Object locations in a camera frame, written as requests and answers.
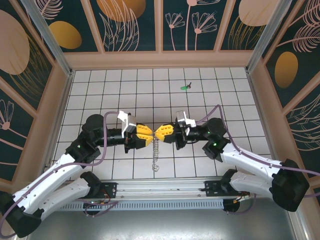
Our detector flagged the small red base wires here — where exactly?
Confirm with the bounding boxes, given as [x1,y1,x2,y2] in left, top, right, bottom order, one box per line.
[233,191,251,203]
[98,191,112,205]

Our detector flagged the silver keyring with coil chain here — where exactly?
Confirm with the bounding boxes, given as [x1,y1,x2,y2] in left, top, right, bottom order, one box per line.
[151,134,162,172]

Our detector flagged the grey metal sheet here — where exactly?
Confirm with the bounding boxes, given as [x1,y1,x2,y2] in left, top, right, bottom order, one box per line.
[14,197,308,240]

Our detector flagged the aluminium table side rail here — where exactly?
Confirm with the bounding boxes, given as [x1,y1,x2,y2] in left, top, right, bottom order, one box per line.
[43,71,75,172]
[246,69,282,166]

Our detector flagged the slotted grey cable duct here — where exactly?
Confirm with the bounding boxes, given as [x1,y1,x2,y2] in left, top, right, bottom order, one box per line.
[59,199,225,212]

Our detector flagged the aluminium frame post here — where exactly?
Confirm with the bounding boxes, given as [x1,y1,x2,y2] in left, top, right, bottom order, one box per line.
[19,0,75,77]
[246,0,300,75]

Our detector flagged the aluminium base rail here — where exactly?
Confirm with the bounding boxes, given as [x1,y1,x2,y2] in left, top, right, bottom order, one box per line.
[99,177,226,201]

